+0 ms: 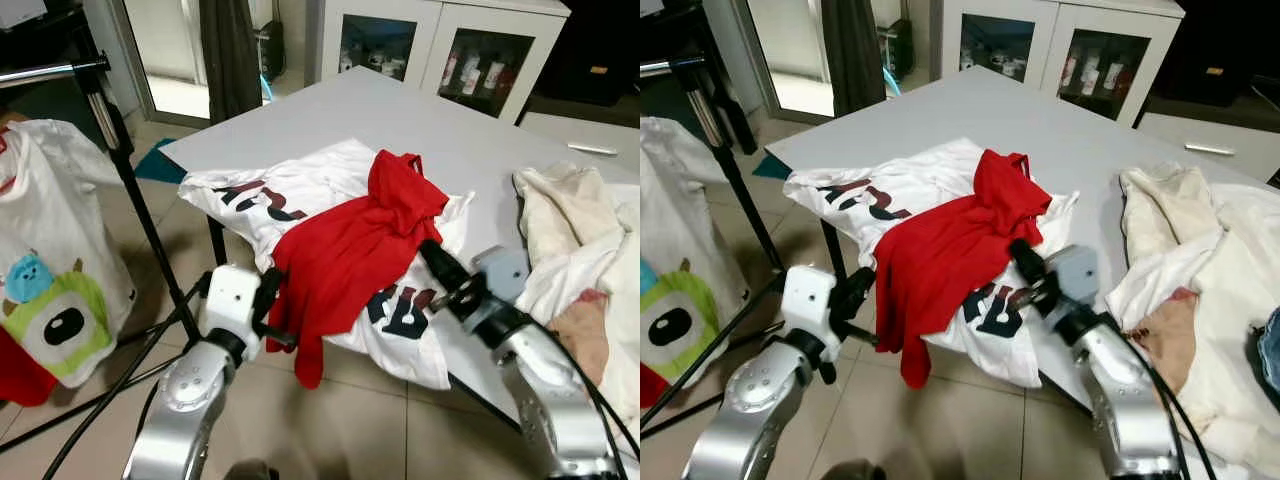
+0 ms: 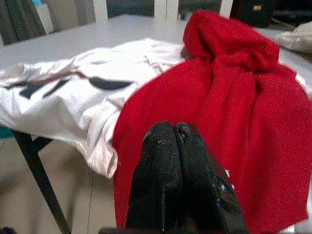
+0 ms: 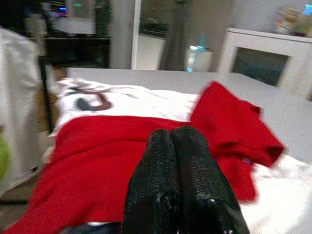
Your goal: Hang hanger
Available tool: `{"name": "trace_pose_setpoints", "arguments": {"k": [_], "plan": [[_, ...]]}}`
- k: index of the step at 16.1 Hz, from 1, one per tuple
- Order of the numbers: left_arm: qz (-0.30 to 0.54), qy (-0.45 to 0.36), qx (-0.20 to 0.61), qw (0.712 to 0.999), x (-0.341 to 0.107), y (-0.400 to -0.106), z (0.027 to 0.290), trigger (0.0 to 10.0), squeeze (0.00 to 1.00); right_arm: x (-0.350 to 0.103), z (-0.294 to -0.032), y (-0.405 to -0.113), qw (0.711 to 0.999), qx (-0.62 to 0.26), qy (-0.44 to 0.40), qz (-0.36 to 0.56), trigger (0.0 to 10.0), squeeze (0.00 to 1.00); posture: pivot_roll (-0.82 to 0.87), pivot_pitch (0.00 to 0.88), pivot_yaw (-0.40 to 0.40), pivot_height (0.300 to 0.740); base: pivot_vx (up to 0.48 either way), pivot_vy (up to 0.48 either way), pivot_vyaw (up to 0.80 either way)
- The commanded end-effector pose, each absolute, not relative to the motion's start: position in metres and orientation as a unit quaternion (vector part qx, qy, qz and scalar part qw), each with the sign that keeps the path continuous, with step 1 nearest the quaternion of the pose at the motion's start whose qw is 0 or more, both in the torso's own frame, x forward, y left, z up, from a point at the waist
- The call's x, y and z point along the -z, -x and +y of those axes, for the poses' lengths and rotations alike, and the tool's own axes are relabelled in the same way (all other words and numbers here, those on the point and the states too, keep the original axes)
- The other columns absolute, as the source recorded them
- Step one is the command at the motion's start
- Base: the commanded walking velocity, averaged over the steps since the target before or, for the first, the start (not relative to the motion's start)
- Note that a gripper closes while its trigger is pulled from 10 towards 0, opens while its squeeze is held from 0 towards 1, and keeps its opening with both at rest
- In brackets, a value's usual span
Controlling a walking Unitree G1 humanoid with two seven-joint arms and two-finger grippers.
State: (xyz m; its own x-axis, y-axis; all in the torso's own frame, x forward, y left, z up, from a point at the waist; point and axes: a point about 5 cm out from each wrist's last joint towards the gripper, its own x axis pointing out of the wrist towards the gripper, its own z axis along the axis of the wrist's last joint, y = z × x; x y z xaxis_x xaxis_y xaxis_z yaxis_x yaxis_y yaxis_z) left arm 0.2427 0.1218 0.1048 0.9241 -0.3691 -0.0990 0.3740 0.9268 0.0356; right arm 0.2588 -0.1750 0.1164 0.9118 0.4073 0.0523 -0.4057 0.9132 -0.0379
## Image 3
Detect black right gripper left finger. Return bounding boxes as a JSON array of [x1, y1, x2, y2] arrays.
[[121, 129, 181, 234]]

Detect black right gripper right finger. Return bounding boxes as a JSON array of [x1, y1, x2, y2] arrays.
[[172, 125, 251, 234]]

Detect white shirt with green print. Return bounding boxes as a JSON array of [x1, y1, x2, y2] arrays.
[[0, 25, 42, 195]]

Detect red shirt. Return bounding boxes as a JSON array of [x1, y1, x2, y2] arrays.
[[2, 80, 287, 234]]

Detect white shirt with black logo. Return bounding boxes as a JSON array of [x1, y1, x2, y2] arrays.
[[41, 77, 312, 234]]

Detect white framed glass door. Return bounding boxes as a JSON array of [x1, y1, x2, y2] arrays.
[[130, 0, 171, 71]]

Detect white glass door cabinet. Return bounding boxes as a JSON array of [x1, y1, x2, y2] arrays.
[[218, 27, 312, 100]]

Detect dark grey curtain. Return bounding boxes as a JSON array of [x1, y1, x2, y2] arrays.
[[158, 0, 190, 71]]

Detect black metal desk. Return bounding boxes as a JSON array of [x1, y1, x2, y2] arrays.
[[36, 36, 112, 134]]

